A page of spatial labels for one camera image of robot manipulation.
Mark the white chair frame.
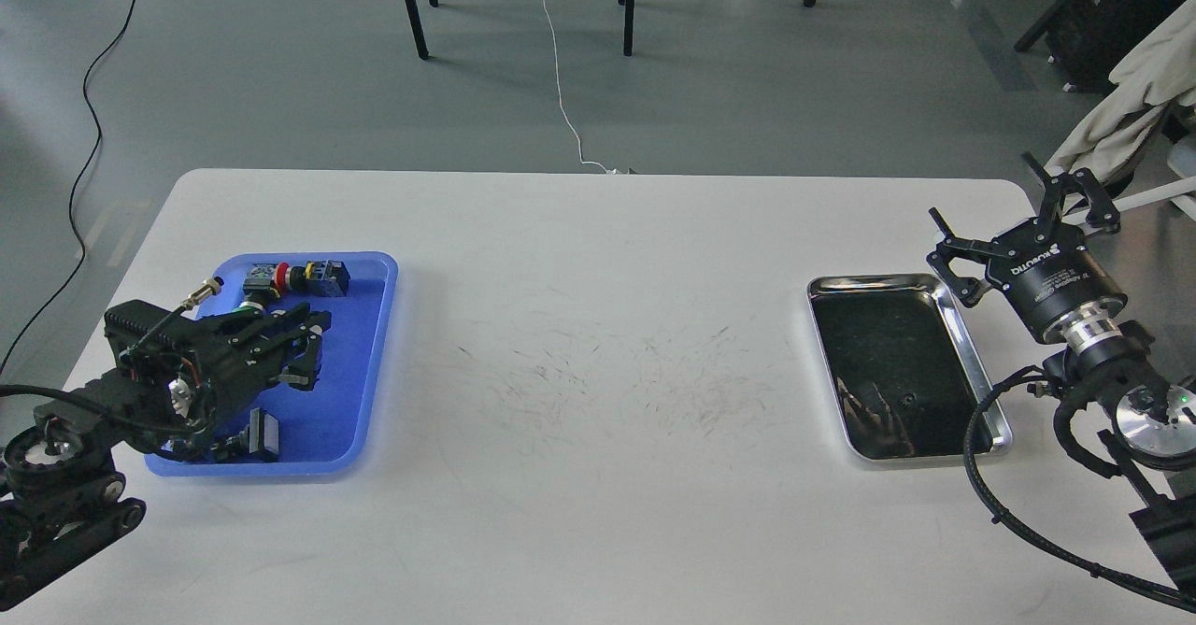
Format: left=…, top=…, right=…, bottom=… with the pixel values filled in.
left=1113, top=135, right=1195, bottom=220

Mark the green push button switch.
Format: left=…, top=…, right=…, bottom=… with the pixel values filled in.
left=231, top=300, right=264, bottom=315

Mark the black floor cable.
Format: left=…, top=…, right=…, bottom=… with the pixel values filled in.
left=0, top=0, right=225, bottom=378

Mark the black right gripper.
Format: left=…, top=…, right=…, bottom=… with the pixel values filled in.
left=926, top=151, right=1130, bottom=347

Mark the beige cloth on chair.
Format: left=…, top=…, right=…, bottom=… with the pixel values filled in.
left=1047, top=0, right=1195, bottom=198

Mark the red emergency stop button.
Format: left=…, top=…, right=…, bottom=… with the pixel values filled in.
left=242, top=261, right=350, bottom=301

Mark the black cabinet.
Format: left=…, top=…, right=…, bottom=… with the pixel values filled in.
left=1014, top=0, right=1186, bottom=93

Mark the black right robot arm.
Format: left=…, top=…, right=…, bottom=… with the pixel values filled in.
left=927, top=153, right=1192, bottom=612

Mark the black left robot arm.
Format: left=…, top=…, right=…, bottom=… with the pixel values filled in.
left=4, top=277, right=332, bottom=609

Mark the black square switch part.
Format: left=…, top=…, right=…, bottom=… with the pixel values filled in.
left=212, top=408, right=280, bottom=462

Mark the silver metal tray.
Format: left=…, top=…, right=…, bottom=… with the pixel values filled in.
left=806, top=275, right=1013, bottom=468

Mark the blue plastic tray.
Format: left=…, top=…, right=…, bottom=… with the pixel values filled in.
left=144, top=251, right=399, bottom=479

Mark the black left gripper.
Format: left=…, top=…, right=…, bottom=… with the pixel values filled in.
left=103, top=300, right=332, bottom=439

